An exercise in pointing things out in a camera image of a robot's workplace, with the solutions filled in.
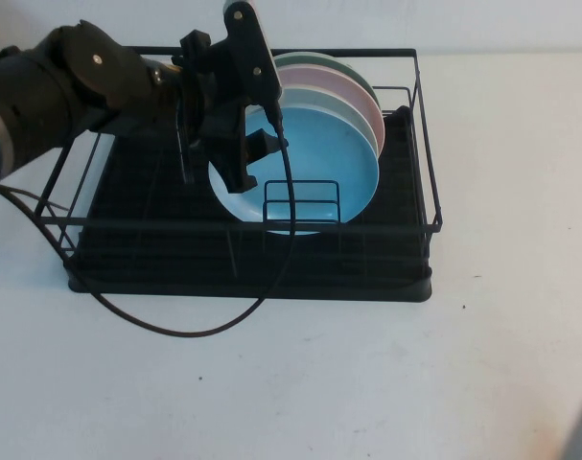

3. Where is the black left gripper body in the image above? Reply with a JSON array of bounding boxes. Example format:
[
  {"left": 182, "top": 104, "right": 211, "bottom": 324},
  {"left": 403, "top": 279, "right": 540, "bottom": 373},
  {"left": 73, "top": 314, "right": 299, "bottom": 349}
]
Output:
[{"left": 172, "top": 28, "right": 254, "bottom": 150}]

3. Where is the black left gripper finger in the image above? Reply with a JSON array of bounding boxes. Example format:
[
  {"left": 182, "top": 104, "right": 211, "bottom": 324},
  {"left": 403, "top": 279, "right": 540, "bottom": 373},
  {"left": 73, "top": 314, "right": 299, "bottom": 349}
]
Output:
[
  {"left": 207, "top": 137, "right": 259, "bottom": 195},
  {"left": 244, "top": 130, "right": 283, "bottom": 164}
]

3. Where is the light blue plate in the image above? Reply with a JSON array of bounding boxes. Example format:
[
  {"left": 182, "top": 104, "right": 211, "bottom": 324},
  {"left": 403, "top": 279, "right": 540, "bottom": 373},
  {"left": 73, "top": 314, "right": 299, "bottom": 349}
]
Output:
[{"left": 207, "top": 104, "right": 381, "bottom": 237}]

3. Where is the pale mint white plate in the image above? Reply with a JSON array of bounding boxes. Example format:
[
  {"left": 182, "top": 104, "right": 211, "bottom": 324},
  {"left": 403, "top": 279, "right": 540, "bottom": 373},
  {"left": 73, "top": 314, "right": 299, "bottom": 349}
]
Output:
[{"left": 275, "top": 87, "right": 381, "bottom": 159}]

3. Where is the pink plate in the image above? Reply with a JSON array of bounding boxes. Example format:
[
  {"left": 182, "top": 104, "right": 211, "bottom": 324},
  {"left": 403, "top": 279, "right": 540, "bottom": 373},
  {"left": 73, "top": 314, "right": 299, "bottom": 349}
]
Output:
[{"left": 274, "top": 66, "right": 385, "bottom": 155}]

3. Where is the green plate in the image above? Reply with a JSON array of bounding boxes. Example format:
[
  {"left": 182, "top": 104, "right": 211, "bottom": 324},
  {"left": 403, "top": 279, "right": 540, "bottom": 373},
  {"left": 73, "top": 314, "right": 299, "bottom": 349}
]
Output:
[{"left": 270, "top": 50, "right": 383, "bottom": 112}]

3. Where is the black dish drying rack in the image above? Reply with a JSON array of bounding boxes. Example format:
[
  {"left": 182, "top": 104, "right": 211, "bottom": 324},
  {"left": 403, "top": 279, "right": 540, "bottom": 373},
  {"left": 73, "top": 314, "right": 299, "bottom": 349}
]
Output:
[{"left": 67, "top": 103, "right": 435, "bottom": 305}]

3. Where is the long black camera cable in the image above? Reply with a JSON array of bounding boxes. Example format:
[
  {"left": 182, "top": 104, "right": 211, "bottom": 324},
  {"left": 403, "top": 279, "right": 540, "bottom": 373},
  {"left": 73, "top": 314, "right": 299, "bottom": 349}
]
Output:
[{"left": 0, "top": 98, "right": 297, "bottom": 339}]

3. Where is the thin grey cable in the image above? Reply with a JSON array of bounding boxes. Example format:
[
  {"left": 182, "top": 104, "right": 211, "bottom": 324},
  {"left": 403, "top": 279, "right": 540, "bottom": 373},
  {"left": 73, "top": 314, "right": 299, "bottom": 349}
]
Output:
[{"left": 174, "top": 104, "right": 197, "bottom": 186}]

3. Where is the black wire dish rack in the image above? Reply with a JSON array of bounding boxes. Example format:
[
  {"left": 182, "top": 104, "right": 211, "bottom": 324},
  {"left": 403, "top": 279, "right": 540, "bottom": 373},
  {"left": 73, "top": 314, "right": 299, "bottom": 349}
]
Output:
[{"left": 34, "top": 46, "right": 444, "bottom": 264}]

